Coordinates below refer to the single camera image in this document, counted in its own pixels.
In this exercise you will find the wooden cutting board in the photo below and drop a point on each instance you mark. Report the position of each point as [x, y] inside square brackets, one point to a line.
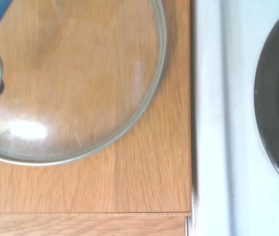
[141, 182]

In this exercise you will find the white electric stove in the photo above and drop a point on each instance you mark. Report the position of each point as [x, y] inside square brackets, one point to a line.
[227, 123]

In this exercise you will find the black coil stove burner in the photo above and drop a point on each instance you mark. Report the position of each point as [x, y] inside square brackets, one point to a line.
[277, 103]

